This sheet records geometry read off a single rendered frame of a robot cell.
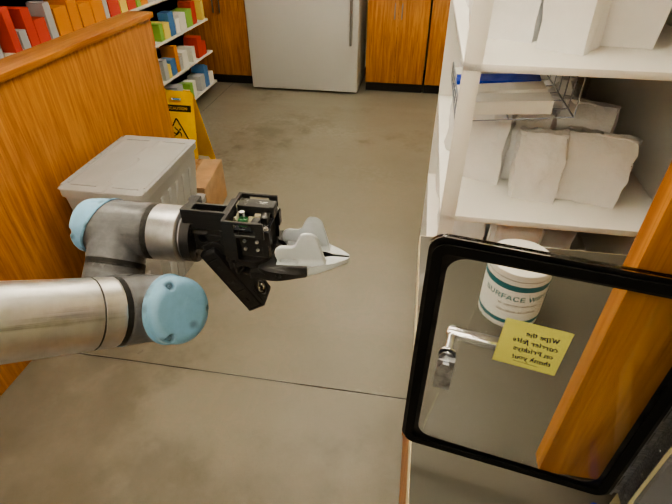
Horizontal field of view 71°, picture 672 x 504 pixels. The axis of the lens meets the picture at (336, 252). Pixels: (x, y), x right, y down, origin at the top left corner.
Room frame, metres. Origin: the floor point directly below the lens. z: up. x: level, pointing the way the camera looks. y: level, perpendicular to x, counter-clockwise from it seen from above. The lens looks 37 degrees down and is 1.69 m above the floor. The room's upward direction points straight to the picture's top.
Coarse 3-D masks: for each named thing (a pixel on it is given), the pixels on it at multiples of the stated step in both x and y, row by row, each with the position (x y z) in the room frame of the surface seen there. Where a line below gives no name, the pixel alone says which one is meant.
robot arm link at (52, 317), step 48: (0, 288) 0.31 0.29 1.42; (48, 288) 0.33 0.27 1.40; (96, 288) 0.35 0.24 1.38; (144, 288) 0.38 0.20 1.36; (192, 288) 0.39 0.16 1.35; (0, 336) 0.27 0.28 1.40; (48, 336) 0.29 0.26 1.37; (96, 336) 0.32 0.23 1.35; (144, 336) 0.35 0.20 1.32; (192, 336) 0.36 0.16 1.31
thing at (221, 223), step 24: (240, 192) 0.54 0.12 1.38; (192, 216) 0.49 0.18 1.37; (216, 216) 0.49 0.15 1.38; (240, 216) 0.49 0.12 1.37; (264, 216) 0.49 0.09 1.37; (192, 240) 0.49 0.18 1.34; (216, 240) 0.49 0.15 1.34; (240, 240) 0.48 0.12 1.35; (264, 240) 0.47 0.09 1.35; (240, 264) 0.47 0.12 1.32
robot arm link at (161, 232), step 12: (168, 204) 0.54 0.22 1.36; (156, 216) 0.51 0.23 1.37; (168, 216) 0.50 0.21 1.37; (180, 216) 0.51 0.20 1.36; (156, 228) 0.49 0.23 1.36; (168, 228) 0.49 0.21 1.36; (156, 240) 0.48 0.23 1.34; (168, 240) 0.48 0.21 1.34; (156, 252) 0.48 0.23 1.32; (168, 252) 0.48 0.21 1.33
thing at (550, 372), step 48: (432, 240) 0.43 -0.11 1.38; (480, 240) 0.42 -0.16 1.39; (480, 288) 0.41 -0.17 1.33; (528, 288) 0.39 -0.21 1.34; (576, 288) 0.38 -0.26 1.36; (480, 336) 0.41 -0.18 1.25; (528, 336) 0.39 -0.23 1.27; (576, 336) 0.37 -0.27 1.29; (624, 336) 0.36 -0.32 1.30; (432, 384) 0.42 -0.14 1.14; (480, 384) 0.40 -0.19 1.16; (528, 384) 0.38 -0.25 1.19; (576, 384) 0.37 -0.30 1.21; (624, 384) 0.35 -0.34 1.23; (432, 432) 0.42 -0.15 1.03; (480, 432) 0.39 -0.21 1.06; (528, 432) 0.38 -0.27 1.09; (576, 432) 0.36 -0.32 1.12; (624, 432) 0.34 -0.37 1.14
